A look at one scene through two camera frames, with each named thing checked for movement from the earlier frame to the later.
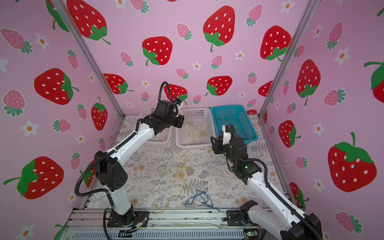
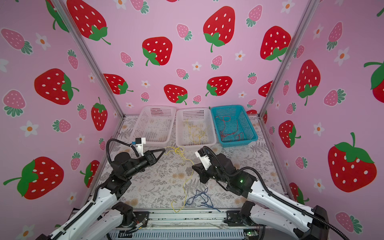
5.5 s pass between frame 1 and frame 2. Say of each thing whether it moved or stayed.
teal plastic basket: stayed
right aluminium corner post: stayed
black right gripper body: moved
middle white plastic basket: stayed
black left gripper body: moved
